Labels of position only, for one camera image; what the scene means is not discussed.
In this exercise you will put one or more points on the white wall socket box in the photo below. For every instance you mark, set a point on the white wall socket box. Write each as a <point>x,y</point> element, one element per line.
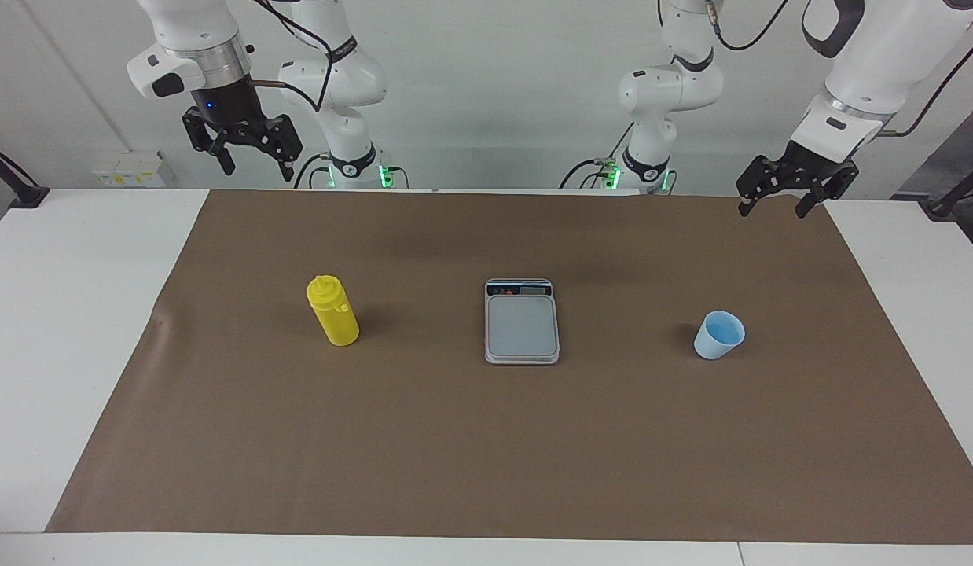
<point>129,169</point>

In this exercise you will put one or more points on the silver digital kitchen scale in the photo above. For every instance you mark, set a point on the silver digital kitchen scale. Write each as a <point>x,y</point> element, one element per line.
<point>522,330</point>

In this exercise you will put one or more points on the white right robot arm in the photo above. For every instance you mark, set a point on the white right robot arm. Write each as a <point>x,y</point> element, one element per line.
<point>196,31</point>

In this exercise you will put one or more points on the brown table mat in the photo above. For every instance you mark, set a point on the brown table mat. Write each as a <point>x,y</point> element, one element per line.
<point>455,440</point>

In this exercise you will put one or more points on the black clamp stand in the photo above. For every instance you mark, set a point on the black clamp stand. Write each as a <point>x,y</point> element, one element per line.
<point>938,206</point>
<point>31,195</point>

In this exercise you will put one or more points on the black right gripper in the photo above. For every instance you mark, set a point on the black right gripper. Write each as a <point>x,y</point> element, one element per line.
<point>223,106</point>

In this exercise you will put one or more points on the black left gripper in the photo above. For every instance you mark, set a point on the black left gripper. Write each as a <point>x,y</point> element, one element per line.
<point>809,167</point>

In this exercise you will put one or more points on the light blue paper cup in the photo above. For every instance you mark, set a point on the light blue paper cup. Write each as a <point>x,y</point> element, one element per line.
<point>714,342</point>

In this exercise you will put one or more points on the yellow squeeze bottle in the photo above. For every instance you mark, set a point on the yellow squeeze bottle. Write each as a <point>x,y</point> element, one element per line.
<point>335,318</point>

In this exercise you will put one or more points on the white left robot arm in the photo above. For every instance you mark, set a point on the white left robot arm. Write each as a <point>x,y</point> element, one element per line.
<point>879,55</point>

